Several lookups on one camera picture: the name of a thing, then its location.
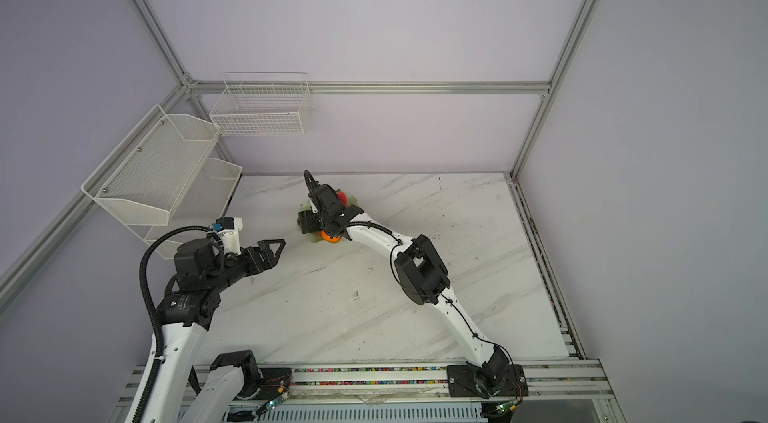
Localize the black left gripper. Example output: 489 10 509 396
206 238 283 294

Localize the orange fake orange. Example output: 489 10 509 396
319 231 342 243

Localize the red fake strawberry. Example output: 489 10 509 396
336 190 348 207

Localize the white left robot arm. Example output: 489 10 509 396
127 236 291 422

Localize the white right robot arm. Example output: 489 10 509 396
297 171 528 399

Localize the green glass fruit bowl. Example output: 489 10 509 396
297 190 358 243

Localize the white perforated two-tier shelf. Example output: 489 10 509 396
81 106 242 245

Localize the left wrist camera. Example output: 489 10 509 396
212 216 243 255

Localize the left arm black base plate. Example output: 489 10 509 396
236 367 292 401

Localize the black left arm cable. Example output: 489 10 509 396
138 225 211 364

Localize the white wire wall basket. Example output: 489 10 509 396
209 72 314 137

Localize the horizontal aluminium frame bar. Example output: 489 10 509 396
188 81 551 96

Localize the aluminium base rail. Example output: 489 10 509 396
111 360 626 422

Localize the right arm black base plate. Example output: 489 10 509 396
446 364 529 399

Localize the aluminium frame corner post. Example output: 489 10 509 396
127 0 192 87

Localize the right aluminium frame post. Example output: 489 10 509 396
509 0 600 180

